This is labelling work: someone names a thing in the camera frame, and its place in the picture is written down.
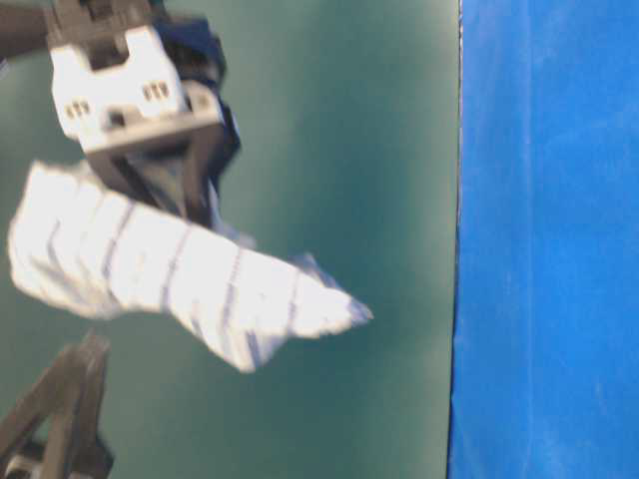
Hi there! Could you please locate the blue table cloth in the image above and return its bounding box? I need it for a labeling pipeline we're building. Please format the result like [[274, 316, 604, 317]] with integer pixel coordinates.
[[446, 1, 638, 478]]

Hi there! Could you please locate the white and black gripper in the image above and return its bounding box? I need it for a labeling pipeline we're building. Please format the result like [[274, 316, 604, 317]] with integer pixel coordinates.
[[45, 1, 224, 229]]

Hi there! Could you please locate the white striped towel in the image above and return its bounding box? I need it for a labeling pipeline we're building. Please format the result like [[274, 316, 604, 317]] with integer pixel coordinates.
[[7, 161, 372, 372]]

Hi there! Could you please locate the green backdrop sheet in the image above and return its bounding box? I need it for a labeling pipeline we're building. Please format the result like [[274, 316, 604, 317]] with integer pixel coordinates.
[[1, 1, 458, 478]]

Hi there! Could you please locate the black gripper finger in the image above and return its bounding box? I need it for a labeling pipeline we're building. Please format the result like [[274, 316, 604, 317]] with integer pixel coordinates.
[[42, 334, 113, 478], [1, 346, 80, 457]]

